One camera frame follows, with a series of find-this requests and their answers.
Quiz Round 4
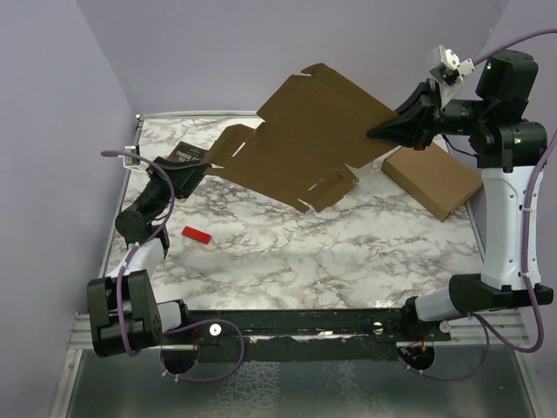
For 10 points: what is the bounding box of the dark paperback book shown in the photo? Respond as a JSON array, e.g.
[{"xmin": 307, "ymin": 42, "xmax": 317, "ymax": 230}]
[{"xmin": 167, "ymin": 141, "xmax": 206, "ymax": 163}]

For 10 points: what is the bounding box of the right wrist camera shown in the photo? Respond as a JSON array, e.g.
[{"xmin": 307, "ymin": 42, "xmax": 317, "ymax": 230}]
[{"xmin": 429, "ymin": 45, "xmax": 475, "ymax": 108}]

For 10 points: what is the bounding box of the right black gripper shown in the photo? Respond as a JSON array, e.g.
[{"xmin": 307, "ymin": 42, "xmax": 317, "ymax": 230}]
[{"xmin": 367, "ymin": 76, "xmax": 491, "ymax": 151}]

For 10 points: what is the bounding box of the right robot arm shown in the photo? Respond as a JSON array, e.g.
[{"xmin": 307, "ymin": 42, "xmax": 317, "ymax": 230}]
[{"xmin": 366, "ymin": 45, "xmax": 554, "ymax": 340}]

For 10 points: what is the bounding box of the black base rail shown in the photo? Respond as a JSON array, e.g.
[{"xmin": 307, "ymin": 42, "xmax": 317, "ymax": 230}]
[{"xmin": 162, "ymin": 308, "xmax": 450, "ymax": 363}]

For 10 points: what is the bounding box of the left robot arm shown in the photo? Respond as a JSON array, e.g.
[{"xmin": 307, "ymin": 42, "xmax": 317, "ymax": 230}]
[{"xmin": 87, "ymin": 157, "xmax": 209, "ymax": 358}]

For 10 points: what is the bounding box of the closed brown cardboard box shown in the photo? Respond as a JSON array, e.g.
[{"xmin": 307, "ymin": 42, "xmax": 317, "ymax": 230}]
[{"xmin": 381, "ymin": 144, "xmax": 483, "ymax": 222}]

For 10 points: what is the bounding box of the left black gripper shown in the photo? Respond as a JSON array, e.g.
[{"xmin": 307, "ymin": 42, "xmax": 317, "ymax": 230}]
[{"xmin": 135, "ymin": 155, "xmax": 211, "ymax": 218}]

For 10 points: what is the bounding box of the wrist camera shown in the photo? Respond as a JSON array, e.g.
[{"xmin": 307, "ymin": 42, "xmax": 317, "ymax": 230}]
[
  {"xmin": 429, "ymin": 45, "xmax": 475, "ymax": 108},
  {"xmin": 122, "ymin": 145, "xmax": 143, "ymax": 172}
]

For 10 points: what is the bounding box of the red flat block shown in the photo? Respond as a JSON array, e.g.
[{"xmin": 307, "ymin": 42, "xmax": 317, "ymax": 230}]
[{"xmin": 182, "ymin": 226, "xmax": 212, "ymax": 245}]

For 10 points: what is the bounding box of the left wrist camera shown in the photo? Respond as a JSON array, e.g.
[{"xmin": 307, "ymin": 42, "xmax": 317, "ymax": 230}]
[{"xmin": 122, "ymin": 145, "xmax": 143, "ymax": 172}]

